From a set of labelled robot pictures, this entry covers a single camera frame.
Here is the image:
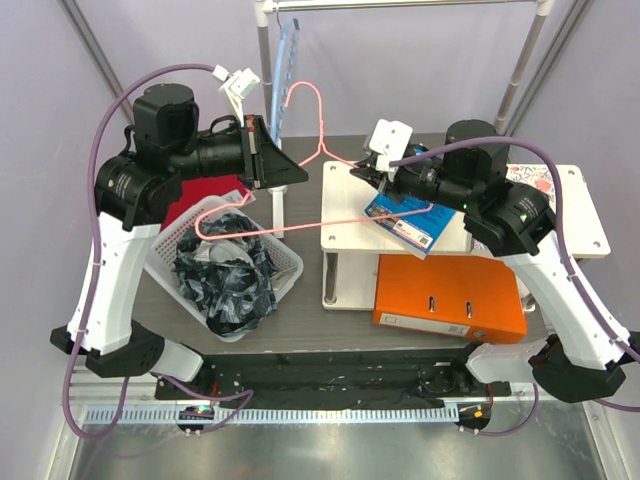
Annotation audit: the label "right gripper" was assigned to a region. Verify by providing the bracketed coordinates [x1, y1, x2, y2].
[353, 151, 478, 213]

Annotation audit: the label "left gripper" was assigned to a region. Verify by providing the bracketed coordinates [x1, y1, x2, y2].
[170, 114, 309, 190]

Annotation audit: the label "dark floral shorts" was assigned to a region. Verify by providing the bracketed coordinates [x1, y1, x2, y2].
[174, 228, 278, 339]

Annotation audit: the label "light blue hanger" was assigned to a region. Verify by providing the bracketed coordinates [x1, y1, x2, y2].
[270, 17, 300, 144]

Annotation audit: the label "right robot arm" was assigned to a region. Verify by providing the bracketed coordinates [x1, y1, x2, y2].
[350, 119, 639, 405]

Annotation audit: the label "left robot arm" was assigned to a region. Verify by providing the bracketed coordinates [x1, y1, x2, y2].
[50, 84, 308, 399]

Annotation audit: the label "blue paperback book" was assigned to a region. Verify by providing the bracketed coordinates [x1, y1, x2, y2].
[363, 194, 456, 260]

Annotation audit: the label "white two-tier shelf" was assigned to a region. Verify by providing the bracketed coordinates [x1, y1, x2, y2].
[321, 161, 611, 310]

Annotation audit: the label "red notebook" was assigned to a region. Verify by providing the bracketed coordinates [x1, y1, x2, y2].
[161, 175, 248, 230]

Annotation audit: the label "clothes rack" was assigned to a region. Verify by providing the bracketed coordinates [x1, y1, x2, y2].
[250, 0, 591, 239]

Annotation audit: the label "orange binder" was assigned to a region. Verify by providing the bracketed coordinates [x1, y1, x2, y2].
[372, 255, 528, 344]

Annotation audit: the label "floral Little Women book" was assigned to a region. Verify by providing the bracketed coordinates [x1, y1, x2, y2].
[465, 164, 556, 258]

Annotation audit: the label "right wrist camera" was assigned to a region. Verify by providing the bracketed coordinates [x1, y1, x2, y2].
[365, 119, 413, 181]

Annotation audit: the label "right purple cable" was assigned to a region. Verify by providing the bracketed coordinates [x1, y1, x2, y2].
[389, 136, 640, 436]

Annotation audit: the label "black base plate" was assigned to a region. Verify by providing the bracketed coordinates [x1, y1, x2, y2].
[186, 348, 511, 410]

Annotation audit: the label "white cable duct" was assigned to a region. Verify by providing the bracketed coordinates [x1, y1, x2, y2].
[82, 405, 460, 425]

